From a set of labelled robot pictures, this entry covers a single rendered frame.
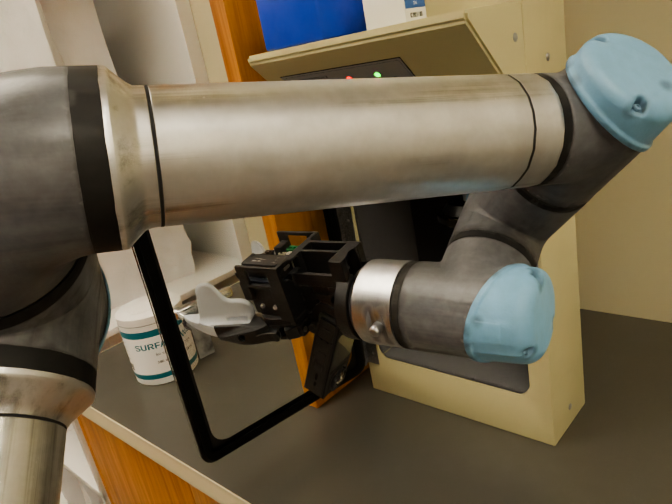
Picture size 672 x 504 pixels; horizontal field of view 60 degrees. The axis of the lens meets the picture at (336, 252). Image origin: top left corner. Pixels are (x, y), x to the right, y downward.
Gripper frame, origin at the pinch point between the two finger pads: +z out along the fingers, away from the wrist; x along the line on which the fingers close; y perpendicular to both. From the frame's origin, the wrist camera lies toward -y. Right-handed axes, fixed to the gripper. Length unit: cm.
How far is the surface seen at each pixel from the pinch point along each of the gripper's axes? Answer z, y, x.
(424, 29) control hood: -21.0, 21.1, -19.3
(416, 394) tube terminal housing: -4.5, -34.7, -24.8
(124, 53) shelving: 122, 22, -94
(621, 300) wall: -28, -41, -65
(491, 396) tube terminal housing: -18.1, -30.7, -23.5
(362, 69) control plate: -10.8, 17.7, -22.8
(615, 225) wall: -27, -26, -67
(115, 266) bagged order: 99, -28, -44
